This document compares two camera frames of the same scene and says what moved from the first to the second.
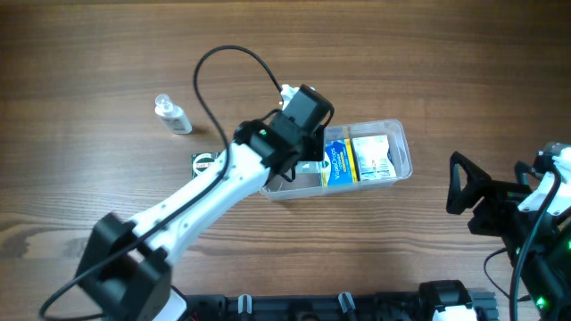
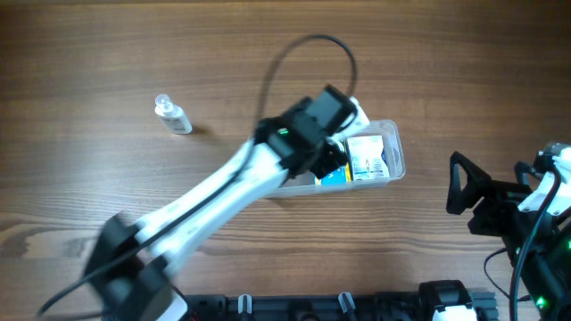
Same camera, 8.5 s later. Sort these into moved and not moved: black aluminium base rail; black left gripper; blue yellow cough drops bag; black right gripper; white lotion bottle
Moved: blue yellow cough drops bag; black left gripper
Not moved: white lotion bottle; black aluminium base rail; black right gripper
